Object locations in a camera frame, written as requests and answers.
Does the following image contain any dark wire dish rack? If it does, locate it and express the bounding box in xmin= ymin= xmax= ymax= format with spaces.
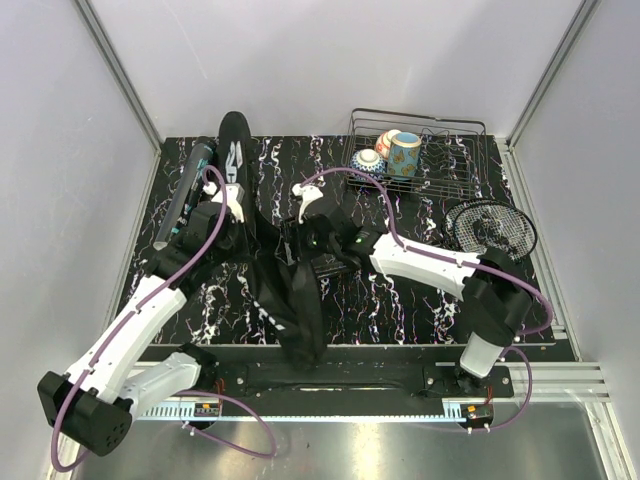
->
xmin=342 ymin=108 xmax=489 ymax=200

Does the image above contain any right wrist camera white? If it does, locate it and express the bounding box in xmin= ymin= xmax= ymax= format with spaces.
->
xmin=292 ymin=183 xmax=323 ymax=224

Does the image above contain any black Crossway racket bag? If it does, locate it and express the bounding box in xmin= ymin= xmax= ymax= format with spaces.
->
xmin=206 ymin=111 xmax=326 ymax=369

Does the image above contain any red white patterned cup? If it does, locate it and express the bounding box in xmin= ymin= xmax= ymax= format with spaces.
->
xmin=375 ymin=129 xmax=400 ymax=159

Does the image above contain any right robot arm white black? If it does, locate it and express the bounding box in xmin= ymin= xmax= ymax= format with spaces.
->
xmin=279 ymin=215 xmax=533 ymax=397

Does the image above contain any black badminton racket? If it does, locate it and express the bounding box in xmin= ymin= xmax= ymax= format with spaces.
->
xmin=314 ymin=207 xmax=539 ymax=276
xmin=441 ymin=199 xmax=537 ymax=257

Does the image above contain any black shuttlecock tube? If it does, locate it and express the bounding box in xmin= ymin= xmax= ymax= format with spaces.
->
xmin=153 ymin=136 xmax=215 ymax=251

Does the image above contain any light blue butterfly cup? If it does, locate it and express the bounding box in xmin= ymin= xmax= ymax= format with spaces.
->
xmin=387 ymin=132 xmax=422 ymax=181

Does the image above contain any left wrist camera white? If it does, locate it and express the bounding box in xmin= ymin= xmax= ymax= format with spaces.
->
xmin=203 ymin=182 xmax=245 ymax=223

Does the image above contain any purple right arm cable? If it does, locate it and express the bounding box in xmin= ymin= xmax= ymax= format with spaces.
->
xmin=299 ymin=167 xmax=555 ymax=434

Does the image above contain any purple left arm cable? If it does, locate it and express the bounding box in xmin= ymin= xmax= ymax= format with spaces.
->
xmin=49 ymin=165 xmax=279 ymax=472

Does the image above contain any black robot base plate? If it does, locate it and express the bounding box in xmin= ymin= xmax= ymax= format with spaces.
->
xmin=209 ymin=345 xmax=514 ymax=417

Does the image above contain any blue white patterned bowl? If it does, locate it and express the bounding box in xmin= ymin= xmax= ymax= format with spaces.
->
xmin=348 ymin=148 xmax=387 ymax=182

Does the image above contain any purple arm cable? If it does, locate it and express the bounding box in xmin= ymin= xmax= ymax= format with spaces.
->
xmin=299 ymin=167 xmax=555 ymax=434
xmin=49 ymin=165 xmax=279 ymax=472

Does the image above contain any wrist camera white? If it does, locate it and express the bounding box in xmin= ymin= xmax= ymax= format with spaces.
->
xmin=292 ymin=183 xmax=323 ymax=224
xmin=203 ymin=182 xmax=245 ymax=223

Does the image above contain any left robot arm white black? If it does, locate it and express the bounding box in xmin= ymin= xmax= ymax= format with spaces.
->
xmin=37 ymin=199 xmax=245 ymax=472

